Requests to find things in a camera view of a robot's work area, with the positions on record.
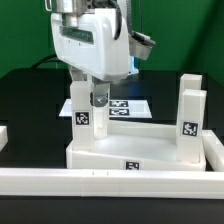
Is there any white marker base plate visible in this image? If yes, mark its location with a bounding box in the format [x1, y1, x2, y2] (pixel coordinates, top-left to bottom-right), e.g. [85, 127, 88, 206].
[59, 99, 152, 118]

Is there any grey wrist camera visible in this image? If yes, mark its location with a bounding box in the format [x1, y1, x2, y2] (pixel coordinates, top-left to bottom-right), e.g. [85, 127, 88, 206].
[129, 31, 156, 60]

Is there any white right fence bar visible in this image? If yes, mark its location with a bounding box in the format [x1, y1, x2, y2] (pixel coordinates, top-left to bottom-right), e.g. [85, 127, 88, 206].
[202, 130, 224, 172]

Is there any white desk top tray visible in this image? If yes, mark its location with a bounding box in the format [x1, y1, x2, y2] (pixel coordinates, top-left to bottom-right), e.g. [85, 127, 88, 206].
[66, 120, 206, 171]

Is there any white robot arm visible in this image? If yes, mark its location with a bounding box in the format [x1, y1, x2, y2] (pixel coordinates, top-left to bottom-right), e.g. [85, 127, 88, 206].
[45, 0, 130, 107]

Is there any white front fence bar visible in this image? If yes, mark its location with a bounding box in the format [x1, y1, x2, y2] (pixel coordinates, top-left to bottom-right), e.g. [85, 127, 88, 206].
[0, 168, 224, 199]

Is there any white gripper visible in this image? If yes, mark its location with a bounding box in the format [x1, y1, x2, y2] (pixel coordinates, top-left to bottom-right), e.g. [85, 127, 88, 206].
[51, 9, 130, 107]

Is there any white fence bar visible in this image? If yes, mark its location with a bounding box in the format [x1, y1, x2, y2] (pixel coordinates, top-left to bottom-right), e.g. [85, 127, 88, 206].
[0, 168, 224, 199]
[202, 130, 224, 172]

